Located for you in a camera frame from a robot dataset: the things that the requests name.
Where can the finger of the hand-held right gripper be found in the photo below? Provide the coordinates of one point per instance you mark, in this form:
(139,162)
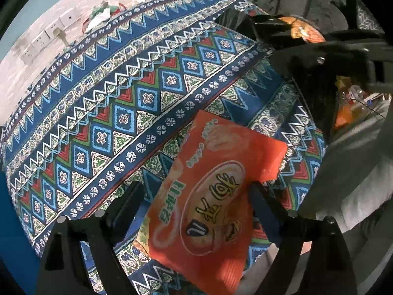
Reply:
(321,60)
(276,26)

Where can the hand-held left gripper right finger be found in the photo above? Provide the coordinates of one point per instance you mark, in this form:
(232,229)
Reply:
(264,213)

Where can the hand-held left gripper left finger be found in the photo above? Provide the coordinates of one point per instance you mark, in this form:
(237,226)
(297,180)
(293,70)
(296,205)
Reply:
(127,207)

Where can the orange and black snack packet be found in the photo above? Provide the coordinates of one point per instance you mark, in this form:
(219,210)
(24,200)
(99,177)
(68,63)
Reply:
(304,29)

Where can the large orange-red snack packet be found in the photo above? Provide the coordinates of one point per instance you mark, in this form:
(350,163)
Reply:
(215,209)

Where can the black plastic bag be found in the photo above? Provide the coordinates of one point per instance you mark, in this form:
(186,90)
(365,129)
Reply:
(236,20)

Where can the orange packet in clear wrap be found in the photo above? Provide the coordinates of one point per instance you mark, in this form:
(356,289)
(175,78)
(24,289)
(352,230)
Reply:
(343,113)

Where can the person's grey clothing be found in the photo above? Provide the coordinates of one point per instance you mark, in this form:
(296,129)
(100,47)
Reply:
(353,166)

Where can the patterned blue blanket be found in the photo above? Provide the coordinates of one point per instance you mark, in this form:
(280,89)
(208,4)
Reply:
(122,104)

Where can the red white green bag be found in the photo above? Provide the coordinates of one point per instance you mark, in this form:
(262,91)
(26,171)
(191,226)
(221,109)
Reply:
(101,11)

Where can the white wall socket strip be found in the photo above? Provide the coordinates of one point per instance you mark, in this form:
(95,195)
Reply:
(46,38)

